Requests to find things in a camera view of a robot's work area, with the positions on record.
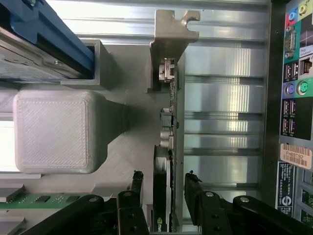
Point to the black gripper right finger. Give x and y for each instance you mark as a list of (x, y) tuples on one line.
[(210, 215)]

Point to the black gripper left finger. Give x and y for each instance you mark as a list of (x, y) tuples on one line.
[(132, 215)]

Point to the green RAM stick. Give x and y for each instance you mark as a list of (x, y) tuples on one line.
[(36, 200)]

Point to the grey printed parts rack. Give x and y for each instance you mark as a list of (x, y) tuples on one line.
[(61, 132)]

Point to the open dark grey PC case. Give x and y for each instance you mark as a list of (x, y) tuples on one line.
[(274, 98)]

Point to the hard disk in blue caddy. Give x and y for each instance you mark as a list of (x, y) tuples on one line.
[(49, 29)]

